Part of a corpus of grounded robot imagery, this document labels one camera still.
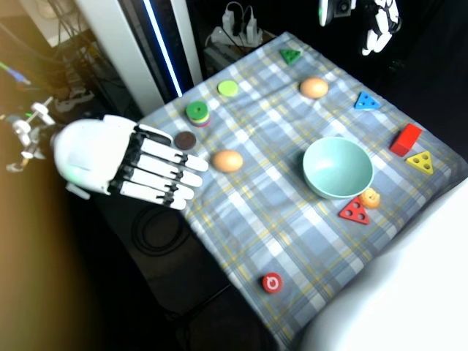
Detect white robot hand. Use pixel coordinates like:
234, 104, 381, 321
361, 0, 402, 57
53, 114, 210, 211

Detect brown egg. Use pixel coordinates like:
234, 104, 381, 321
211, 149, 244, 173
298, 76, 330, 99

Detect teal bowl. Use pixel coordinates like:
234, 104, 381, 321
302, 136, 375, 200

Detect blue triangle block with holes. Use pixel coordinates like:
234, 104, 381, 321
353, 91, 382, 112

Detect green triangle block with holes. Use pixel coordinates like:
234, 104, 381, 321
279, 48, 303, 67

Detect brown round disc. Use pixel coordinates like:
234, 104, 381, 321
173, 130, 197, 151

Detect red rectangular block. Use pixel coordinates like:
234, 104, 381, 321
388, 123, 423, 158

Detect white column with blue light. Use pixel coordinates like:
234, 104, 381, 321
75, 0, 204, 116

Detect stack of coloured rings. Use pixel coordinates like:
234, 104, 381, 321
184, 101, 211, 129

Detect white plug adapter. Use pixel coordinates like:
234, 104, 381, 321
222, 1, 243, 37
244, 5, 260, 39

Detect yellow triangle block with holes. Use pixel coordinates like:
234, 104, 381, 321
405, 150, 435, 176

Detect white power strip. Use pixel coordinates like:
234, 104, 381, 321
209, 24, 265, 48

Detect light green round disc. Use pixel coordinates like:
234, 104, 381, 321
216, 80, 240, 98

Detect small orange toy figure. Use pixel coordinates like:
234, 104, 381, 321
358, 187, 382, 210

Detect red triangle block with holes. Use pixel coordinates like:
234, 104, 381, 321
338, 197, 371, 226

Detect plaid blue yellow cloth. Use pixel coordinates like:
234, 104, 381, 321
140, 31, 468, 350

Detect red round button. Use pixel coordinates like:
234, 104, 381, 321
260, 271, 284, 295

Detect white blurred robot body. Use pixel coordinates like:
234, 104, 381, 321
298, 178, 468, 351

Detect black coiled cable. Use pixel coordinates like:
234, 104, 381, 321
132, 205, 192, 254

